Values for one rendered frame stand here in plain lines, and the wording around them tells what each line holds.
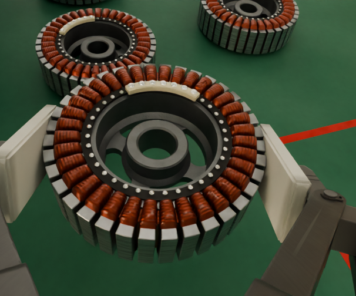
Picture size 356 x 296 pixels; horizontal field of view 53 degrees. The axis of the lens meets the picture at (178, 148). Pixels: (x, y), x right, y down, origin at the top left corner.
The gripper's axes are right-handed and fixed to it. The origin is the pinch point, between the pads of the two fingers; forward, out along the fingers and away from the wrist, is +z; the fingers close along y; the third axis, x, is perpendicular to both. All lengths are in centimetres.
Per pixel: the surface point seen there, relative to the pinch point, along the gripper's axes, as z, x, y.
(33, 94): 15.8, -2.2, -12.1
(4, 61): 19.5, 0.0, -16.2
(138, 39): 18.2, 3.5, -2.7
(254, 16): 25.3, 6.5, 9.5
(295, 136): 13.6, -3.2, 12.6
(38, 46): 16.7, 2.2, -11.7
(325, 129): 14.6, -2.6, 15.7
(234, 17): 22.6, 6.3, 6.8
